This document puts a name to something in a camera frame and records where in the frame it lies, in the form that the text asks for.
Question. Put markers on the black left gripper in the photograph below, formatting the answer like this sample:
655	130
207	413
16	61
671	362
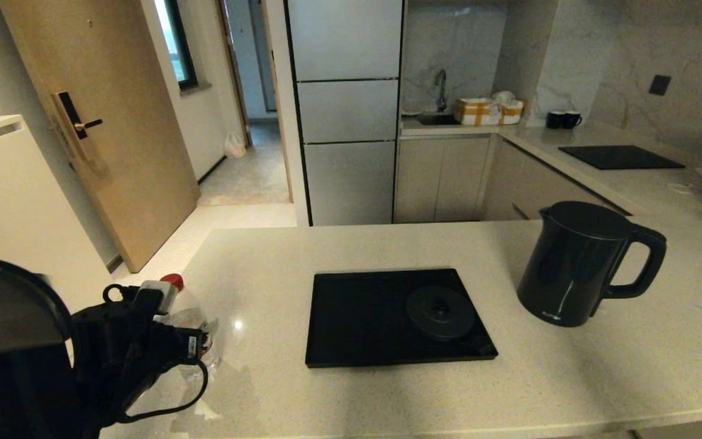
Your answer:
171	344

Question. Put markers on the water bottle red cap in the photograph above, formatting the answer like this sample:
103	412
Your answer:
189	317

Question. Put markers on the black electric kettle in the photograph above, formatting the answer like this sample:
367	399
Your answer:
570	268

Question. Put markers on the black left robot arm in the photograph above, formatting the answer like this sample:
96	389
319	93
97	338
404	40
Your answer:
22	378

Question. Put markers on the black round kettle base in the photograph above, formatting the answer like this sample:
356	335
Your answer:
439	312

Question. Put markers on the black rectangular tray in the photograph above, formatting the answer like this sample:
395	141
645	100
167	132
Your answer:
357	323

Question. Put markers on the white plastic bag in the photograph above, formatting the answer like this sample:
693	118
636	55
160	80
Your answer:
235	147

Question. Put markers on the wooden door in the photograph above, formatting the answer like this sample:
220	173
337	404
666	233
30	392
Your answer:
119	152

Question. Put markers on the white cabinet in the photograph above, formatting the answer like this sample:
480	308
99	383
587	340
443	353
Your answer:
10	201

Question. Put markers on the silver refrigerator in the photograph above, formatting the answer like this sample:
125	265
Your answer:
348	110

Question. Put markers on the beige kitchen base cabinets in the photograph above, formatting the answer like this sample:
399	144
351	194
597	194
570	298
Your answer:
442	177

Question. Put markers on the dark-framed window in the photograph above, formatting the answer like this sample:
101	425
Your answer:
177	42

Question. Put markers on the kitchen sink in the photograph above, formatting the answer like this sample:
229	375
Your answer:
437	120

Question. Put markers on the dark kitchen faucet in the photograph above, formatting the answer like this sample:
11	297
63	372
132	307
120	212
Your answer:
441	85

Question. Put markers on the large white yellow-striped box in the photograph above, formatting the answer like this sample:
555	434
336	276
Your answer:
476	112

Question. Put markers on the small white yellow-striped box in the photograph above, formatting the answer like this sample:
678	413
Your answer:
510	113

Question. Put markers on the white crumpled cloth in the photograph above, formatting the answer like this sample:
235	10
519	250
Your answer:
503	97

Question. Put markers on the black mug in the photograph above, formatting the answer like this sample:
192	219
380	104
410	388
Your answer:
571	120
553	120

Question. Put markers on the black induction cooktop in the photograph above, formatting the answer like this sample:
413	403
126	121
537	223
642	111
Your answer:
620	157

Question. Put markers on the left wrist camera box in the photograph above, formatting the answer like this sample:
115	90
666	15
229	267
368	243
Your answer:
156	296

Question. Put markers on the dark wall socket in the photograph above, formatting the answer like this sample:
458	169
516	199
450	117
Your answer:
660	85

